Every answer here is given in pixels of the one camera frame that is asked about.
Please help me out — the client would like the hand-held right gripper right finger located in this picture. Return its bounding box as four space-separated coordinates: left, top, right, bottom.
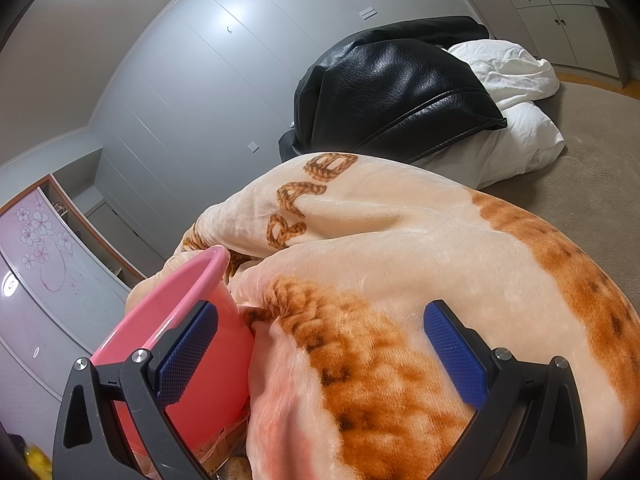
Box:
423 299 589 480

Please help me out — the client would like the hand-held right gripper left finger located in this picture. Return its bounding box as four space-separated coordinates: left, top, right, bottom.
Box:
51 300 221 480

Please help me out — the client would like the pink plastic basin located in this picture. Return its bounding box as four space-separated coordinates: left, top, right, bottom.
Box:
90 247 258 466

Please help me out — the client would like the clear wrapped pastry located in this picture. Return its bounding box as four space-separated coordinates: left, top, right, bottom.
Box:
200 435 251 480

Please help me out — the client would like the beige printed blanket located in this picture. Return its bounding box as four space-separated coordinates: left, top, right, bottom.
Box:
125 151 640 480

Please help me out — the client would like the wardrobe with floral door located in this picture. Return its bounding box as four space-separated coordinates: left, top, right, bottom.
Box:
0 174 147 411

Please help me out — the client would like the yellow packet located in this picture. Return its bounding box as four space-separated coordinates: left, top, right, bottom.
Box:
22 444 54 480

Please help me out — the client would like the beige bed sheet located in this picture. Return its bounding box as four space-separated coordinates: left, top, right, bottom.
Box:
475 72 640 303

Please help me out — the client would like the white duvet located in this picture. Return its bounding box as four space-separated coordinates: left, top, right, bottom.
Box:
420 39 566 191

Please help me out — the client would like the black leather jacket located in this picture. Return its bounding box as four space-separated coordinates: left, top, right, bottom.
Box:
278 16 508 165

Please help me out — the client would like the grey cabinet row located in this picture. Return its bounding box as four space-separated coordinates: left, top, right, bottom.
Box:
502 0 626 81

